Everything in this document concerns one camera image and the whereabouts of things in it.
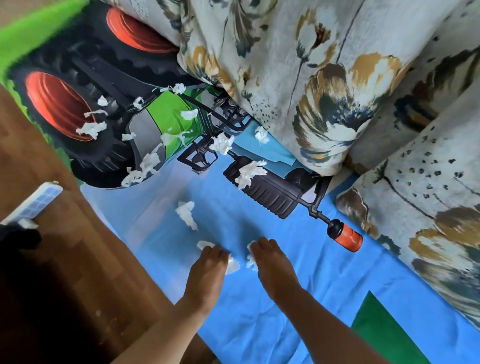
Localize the person's right hand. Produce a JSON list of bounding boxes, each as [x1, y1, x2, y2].
[[249, 236, 303, 303]]

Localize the person's left hand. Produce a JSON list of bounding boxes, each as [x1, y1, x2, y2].
[[181, 245, 230, 315]]

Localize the white tissue piece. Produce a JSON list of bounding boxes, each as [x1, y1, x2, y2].
[[245, 241, 260, 273], [196, 240, 241, 275]]

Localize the person's right forearm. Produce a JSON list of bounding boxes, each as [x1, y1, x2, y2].
[[274, 288, 391, 364]]

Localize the person's left forearm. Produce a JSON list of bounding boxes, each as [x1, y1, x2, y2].
[[111, 299, 217, 364]]

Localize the blue tractor print bed sheet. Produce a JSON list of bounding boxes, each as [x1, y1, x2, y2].
[[0, 0, 480, 364]]

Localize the scattered white tissue scraps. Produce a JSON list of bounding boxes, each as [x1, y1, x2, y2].
[[76, 83, 271, 232]]

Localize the white and blue flat box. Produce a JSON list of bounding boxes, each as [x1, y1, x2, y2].
[[0, 181, 64, 226]]

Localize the floral patterned duvet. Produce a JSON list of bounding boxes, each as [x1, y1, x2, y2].
[[100, 0, 480, 332]]

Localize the black cloth item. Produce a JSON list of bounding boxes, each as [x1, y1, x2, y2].
[[0, 221, 42, 253]]

